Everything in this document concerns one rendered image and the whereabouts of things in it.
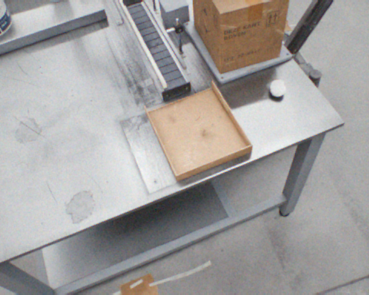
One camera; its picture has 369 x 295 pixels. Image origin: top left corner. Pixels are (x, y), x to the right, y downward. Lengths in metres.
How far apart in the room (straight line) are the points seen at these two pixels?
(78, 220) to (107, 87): 0.53
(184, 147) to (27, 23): 0.92
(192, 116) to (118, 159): 0.29
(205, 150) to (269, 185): 0.94
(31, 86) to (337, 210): 1.59
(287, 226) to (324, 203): 0.24
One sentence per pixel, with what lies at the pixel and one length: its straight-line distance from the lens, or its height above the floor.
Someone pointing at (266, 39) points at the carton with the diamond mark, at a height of 0.96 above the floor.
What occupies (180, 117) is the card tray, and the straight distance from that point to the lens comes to 1.31.
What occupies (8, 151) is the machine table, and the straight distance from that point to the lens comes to 1.42.
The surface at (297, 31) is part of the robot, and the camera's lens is 2.05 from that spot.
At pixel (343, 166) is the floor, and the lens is 2.27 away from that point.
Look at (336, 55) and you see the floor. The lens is 2.81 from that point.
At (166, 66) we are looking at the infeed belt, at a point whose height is 0.88.
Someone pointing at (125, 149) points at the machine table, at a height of 0.83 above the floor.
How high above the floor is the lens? 1.87
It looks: 57 degrees down
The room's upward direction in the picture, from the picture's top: 8 degrees counter-clockwise
